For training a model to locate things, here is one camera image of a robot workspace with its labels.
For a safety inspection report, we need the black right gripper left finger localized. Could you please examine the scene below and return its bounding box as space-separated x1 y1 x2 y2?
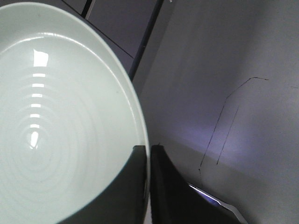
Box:
60 145 147 224

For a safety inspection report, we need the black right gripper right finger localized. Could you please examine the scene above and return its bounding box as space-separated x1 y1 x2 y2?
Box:
150 145 239 224

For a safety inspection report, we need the pale green round plate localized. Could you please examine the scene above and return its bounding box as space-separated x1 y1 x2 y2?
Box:
0 2 149 224

